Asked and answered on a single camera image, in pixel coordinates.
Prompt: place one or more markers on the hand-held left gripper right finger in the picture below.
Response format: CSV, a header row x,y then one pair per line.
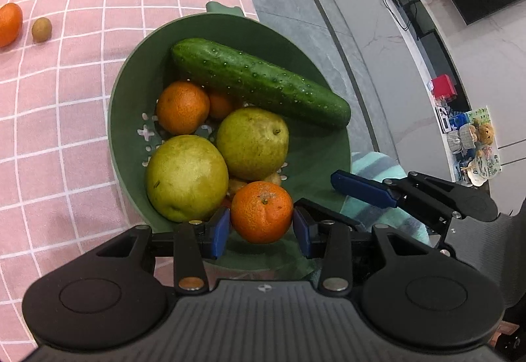
x,y
302,234

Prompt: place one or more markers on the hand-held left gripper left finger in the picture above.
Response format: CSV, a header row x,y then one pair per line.
x,y
220,232

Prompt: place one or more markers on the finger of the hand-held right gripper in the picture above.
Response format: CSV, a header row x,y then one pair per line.
x,y
331,213
361,189

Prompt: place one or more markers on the teal striped towel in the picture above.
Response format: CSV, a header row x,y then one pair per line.
x,y
374,164

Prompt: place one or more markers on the large yellow-green pear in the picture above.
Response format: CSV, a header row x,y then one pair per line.
x,y
187,177

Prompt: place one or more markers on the small orange tangerine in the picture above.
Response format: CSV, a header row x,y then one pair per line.
x,y
220,105

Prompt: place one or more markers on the low white tv cabinet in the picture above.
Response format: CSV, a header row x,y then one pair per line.
x,y
411,70

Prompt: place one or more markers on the pink checkered tablecloth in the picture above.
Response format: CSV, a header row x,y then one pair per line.
x,y
82,99

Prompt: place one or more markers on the red box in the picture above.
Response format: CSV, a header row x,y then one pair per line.
x,y
444,87

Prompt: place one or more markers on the green colander bowl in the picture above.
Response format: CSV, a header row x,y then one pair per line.
x,y
316,152

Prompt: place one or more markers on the green cucumber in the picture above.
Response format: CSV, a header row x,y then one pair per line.
x,y
259,80

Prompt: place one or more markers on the plush toy bag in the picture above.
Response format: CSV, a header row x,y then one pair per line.
x,y
476,140

